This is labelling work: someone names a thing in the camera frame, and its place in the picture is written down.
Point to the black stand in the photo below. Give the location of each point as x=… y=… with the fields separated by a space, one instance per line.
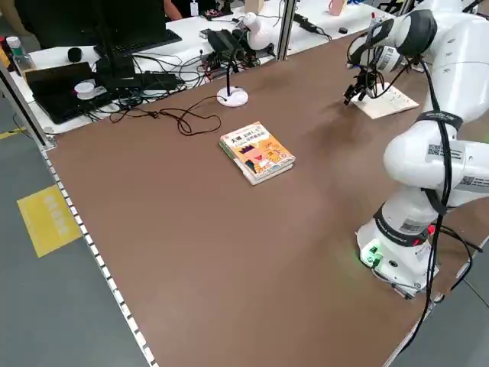
x=114 y=70

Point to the black finned power supply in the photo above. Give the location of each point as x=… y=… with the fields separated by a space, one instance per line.
x=225 y=44

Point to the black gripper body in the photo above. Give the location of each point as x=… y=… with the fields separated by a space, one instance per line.
x=366 y=78

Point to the black monitor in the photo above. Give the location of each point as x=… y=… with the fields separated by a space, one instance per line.
x=68 y=23

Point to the grey table frame post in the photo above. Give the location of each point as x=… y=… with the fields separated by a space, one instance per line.
x=26 y=111

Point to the white desk lamp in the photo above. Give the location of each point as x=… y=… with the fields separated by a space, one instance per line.
x=233 y=97

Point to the white pump bottle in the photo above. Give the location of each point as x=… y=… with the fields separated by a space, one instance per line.
x=195 y=8

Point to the clear bottle with white cap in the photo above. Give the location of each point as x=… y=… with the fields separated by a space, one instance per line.
x=17 y=53

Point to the wooden block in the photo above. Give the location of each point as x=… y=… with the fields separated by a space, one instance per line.
x=254 y=5

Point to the black round speaker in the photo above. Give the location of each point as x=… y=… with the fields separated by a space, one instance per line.
x=75 y=54

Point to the yellow floor sticker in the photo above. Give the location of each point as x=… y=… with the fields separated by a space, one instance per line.
x=47 y=221

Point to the black tape roll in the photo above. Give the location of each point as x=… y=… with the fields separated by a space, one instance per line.
x=342 y=30

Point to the black power adapter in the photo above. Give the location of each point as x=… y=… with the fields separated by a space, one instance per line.
x=311 y=27
x=300 y=18

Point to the white round dish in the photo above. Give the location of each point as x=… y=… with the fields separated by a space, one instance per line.
x=85 y=91

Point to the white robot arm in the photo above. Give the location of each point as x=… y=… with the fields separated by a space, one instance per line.
x=405 y=160

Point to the black keyboard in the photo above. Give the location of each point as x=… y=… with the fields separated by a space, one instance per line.
x=153 y=40

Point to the person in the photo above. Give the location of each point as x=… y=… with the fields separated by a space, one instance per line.
x=172 y=8

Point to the orange cartoon cover book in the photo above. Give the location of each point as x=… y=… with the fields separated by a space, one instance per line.
x=260 y=153

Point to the black laptop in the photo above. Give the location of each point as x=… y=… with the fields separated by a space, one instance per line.
x=53 y=91

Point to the aluminium frame post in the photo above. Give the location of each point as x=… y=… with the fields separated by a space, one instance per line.
x=285 y=30

